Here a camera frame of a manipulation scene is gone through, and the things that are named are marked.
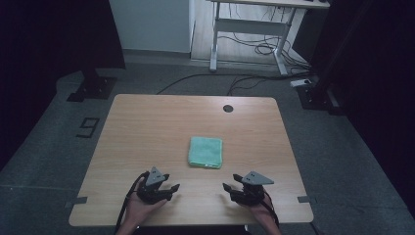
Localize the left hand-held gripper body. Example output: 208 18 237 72
136 166 172 206

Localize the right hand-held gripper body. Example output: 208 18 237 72
229 170 275 207

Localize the green cloth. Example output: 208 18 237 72
187 136 224 169

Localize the person's right hand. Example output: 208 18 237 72
249 195 277 226

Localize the person's left hand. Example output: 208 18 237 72
125 192 168 226

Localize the black stand base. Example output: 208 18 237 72
67 68 117 103
297 82 345 116

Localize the white power strip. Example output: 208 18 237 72
290 78 313 88

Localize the black curtain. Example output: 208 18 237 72
0 0 126 170
309 0 415 219

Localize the right hand-held gripper cable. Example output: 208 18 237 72
260 191 281 228

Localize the hand-held gripper cable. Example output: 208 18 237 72
260 191 281 228
115 170 150 235

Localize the left hand-held gripper cable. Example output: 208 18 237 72
115 170 150 235

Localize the black floor cable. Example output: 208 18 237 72
156 71 311 96

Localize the bundle of black cables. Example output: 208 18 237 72
217 4 311 72

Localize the white desk frame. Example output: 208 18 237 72
208 0 331 76

